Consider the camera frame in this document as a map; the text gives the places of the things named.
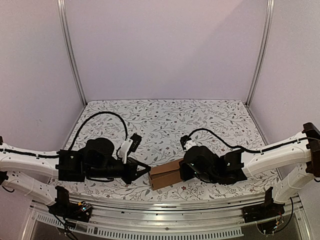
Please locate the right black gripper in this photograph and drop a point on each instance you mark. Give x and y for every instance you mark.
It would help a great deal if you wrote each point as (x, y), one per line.
(185, 172)

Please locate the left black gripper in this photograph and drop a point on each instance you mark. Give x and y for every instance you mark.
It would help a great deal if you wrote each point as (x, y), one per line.
(132, 164)

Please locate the brown cardboard paper box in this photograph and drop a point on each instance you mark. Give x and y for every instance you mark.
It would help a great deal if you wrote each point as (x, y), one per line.
(165, 175)

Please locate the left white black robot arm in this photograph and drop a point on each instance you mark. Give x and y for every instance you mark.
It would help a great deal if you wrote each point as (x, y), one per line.
(16, 166)

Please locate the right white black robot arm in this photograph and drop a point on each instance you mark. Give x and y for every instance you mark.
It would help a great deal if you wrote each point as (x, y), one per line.
(302, 149)

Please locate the floral patterned table mat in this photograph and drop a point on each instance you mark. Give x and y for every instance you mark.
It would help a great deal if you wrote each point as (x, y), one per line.
(161, 123)

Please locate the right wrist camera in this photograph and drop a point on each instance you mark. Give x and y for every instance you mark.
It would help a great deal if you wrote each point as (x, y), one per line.
(187, 143)

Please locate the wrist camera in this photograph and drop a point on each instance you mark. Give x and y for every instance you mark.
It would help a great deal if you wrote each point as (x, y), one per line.
(128, 146)
(187, 143)

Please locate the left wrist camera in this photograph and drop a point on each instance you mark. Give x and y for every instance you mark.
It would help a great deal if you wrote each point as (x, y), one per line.
(128, 146)

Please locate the aluminium front rail frame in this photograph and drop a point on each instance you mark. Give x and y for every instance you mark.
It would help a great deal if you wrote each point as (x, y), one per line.
(214, 219)

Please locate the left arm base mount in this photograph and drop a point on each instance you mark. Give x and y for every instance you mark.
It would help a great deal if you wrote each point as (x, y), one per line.
(80, 211)

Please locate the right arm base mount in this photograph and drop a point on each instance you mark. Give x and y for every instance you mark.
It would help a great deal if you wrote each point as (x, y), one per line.
(265, 210)

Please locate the right aluminium corner post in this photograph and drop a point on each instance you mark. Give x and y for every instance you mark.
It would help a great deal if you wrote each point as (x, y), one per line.
(262, 51)

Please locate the aluminium corner post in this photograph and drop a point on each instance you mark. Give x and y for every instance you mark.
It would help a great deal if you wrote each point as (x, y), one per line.
(262, 51)
(61, 6)

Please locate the left aluminium corner post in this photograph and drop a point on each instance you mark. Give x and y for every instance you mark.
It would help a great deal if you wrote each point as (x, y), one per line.
(61, 6)

